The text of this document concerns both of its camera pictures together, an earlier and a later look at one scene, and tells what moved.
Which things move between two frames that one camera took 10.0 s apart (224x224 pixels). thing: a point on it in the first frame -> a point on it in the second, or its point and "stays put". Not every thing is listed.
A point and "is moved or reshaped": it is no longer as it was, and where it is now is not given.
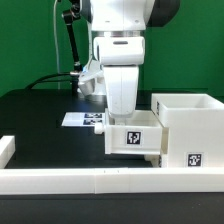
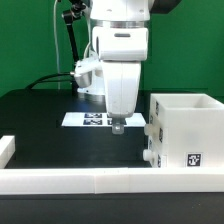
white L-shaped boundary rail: (111, 180) stays put
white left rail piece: (7, 149) stays put
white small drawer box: (139, 134) is moved or reshaped
